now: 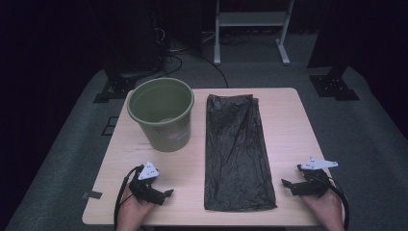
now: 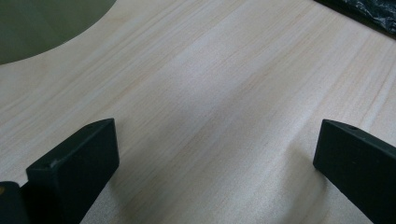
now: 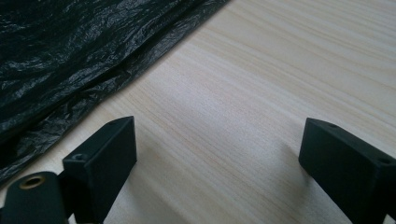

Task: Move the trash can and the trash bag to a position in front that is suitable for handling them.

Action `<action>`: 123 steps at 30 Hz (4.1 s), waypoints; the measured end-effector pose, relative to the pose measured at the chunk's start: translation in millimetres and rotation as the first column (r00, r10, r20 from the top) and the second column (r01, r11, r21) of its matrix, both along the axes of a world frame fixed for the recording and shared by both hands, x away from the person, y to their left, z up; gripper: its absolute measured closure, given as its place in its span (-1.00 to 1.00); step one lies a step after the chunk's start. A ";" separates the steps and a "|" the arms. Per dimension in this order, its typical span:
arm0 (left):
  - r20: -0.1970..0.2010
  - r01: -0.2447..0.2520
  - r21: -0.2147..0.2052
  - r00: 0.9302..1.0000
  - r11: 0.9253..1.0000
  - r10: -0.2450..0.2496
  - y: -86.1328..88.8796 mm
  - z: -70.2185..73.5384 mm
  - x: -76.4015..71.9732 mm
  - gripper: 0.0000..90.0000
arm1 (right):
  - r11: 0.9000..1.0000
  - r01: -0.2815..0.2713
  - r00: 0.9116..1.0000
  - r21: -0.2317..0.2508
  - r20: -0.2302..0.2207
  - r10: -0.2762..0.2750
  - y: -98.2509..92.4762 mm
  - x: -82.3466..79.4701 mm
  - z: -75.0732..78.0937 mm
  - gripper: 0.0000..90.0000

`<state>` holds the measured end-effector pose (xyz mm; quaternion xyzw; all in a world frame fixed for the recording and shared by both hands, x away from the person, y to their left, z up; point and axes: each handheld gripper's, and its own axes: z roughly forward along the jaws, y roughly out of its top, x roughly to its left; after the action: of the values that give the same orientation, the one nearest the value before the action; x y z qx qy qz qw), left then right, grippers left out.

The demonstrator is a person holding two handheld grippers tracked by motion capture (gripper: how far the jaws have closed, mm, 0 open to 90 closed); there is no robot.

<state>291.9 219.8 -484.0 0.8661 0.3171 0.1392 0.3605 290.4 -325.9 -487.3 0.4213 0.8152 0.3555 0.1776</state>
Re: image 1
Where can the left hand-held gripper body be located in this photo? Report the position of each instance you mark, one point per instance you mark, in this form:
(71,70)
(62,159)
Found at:
(148,171)

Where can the person's left hand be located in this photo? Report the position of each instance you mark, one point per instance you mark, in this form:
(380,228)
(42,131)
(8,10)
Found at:
(131,213)

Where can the black plastic garbage bag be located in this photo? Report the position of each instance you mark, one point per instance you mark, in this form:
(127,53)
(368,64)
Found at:
(237,154)

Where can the green plastic bucket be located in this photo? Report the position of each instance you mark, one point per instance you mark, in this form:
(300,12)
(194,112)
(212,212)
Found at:
(166,138)

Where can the grey tape strip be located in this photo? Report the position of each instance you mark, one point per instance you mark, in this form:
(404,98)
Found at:
(92,194)

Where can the white metal stand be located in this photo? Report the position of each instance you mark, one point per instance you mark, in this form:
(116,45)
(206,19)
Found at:
(251,18)

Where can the person's right hand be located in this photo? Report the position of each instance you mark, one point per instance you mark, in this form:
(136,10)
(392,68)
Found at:
(327,211)

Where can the black stand base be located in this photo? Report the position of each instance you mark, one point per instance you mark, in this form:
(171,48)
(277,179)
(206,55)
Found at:
(333,86)
(117,88)

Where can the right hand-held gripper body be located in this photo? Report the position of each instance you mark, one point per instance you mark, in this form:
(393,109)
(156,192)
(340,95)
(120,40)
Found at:
(316,183)

